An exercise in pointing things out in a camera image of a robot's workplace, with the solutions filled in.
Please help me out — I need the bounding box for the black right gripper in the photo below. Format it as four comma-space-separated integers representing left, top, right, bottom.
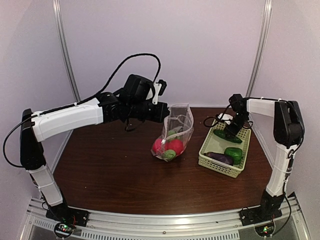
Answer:
224, 112, 249, 139

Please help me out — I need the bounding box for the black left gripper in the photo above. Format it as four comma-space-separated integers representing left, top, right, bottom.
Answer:
127, 100, 170, 123

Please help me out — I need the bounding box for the green bumpy toy cucumber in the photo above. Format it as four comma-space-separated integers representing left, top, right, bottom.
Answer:
213, 129, 243, 144

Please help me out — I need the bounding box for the dark green toy vegetable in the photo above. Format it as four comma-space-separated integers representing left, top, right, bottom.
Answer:
224, 147, 243, 165

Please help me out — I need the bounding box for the purple toy eggplant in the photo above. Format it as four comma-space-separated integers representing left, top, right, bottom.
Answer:
204, 151, 234, 166

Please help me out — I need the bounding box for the clear zip top bag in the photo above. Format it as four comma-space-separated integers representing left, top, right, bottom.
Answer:
150, 103, 194, 162

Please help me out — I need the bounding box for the red toy apple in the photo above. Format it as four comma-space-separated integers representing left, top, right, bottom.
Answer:
152, 138, 167, 156

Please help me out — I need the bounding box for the red toy tomato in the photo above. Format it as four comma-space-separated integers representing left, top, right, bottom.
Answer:
167, 139, 184, 156

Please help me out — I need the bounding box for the green striped toy watermelon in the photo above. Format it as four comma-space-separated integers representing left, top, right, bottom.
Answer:
162, 149, 176, 161

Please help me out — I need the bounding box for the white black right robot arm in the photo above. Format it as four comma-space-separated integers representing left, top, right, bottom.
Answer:
223, 93, 305, 221

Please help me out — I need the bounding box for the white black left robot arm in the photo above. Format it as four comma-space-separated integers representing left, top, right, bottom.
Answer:
19, 74, 170, 222

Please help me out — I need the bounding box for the pale green perforated basket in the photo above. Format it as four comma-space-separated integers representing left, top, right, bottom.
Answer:
198, 120, 251, 178

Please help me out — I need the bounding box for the right round circuit board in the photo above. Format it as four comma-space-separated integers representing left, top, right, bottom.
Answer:
254, 222, 275, 238

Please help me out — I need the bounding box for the round circuit board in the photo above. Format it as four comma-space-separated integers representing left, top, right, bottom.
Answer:
53, 222, 75, 239
254, 222, 275, 238

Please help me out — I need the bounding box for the left round circuit board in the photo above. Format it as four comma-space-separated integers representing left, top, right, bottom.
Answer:
53, 222, 75, 239

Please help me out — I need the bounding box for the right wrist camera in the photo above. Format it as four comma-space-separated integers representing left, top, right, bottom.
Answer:
217, 113, 233, 125

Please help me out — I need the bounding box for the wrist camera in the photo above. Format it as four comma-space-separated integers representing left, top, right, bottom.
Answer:
217, 113, 233, 125
148, 79, 167, 105

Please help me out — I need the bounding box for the black right camera cable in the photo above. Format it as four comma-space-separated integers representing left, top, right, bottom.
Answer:
203, 104, 232, 130

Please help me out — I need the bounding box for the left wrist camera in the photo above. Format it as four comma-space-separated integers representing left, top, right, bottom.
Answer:
148, 79, 167, 105

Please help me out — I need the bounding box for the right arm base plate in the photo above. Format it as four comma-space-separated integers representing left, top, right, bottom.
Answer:
239, 206, 283, 226

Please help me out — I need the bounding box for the front aluminium rail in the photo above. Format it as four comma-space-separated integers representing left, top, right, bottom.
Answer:
18, 192, 311, 240

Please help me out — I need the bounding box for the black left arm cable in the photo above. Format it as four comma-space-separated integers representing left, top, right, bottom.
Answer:
2, 52, 161, 169

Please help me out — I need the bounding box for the back right aluminium post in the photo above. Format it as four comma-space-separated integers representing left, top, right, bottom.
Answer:
246, 0, 273, 97

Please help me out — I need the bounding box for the aluminium post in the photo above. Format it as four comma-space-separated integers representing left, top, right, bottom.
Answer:
52, 0, 81, 102
246, 0, 273, 97

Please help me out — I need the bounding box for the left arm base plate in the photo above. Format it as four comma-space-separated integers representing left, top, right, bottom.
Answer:
45, 206, 89, 227

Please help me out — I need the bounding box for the back left aluminium post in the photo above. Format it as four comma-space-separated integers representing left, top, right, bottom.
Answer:
52, 0, 81, 102

